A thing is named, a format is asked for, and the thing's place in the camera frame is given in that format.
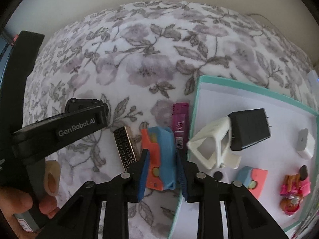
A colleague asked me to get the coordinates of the person's left hand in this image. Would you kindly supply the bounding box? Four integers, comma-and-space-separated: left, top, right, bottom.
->
1, 188, 59, 239

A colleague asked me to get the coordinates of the tape roll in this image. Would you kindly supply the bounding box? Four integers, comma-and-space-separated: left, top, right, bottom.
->
43, 160, 61, 196

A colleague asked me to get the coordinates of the black power adapter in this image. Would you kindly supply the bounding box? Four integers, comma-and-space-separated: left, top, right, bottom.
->
228, 109, 271, 151

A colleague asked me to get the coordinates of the white charger cube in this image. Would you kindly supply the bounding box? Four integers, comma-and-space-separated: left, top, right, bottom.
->
296, 128, 316, 160

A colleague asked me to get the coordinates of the magenta lighter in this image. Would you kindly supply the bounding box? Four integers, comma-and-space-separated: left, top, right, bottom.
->
172, 103, 189, 149

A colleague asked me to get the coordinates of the teal white shallow box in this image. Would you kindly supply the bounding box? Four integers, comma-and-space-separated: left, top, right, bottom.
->
167, 75, 319, 239

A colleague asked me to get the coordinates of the orange blue toy block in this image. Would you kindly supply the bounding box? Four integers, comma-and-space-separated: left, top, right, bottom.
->
141, 126, 177, 191

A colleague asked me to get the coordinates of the pink candy wrapper toy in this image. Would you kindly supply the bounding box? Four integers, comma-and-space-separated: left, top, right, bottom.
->
280, 165, 311, 216

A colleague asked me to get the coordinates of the black gold patterned lighter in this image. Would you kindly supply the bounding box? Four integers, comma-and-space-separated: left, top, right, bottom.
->
113, 126, 137, 171

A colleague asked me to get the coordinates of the white plastic frame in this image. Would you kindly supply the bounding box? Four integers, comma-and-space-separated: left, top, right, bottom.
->
187, 117, 242, 169

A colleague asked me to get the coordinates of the floral grey white blanket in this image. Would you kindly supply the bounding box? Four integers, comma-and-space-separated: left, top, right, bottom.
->
22, 0, 315, 239

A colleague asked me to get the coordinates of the white power bank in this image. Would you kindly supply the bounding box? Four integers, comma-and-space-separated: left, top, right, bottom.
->
307, 70, 319, 100

